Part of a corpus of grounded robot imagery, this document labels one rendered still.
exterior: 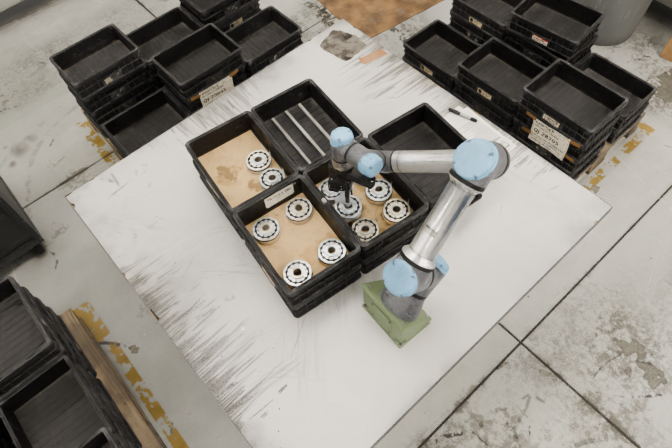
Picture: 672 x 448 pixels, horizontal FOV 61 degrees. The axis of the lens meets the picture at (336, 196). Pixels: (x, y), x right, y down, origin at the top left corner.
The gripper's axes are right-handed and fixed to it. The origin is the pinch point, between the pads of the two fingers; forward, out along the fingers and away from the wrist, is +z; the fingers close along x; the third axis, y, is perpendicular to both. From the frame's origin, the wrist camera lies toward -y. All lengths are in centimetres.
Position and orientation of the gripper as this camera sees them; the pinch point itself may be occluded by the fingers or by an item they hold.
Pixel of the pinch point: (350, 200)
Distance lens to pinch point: 212.7
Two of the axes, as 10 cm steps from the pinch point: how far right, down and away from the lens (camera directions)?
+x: -1.9, 7.8, -6.0
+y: -9.8, -1.2, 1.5
